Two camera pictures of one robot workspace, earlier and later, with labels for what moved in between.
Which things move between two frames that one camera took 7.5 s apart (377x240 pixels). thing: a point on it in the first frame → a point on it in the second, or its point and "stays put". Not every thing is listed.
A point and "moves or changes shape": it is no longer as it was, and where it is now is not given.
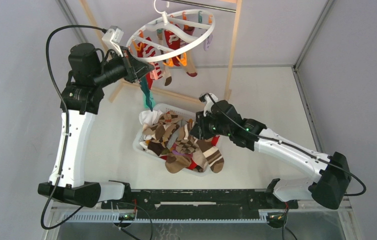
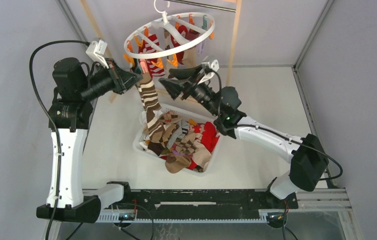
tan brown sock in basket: [175, 163] stays put
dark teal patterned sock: [144, 86] moves or changes shape
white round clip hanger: [134, 58] moves or changes shape
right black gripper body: [207, 126] → [202, 93]
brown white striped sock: [214, 157] → [146, 88]
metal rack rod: [201, 5] stays put
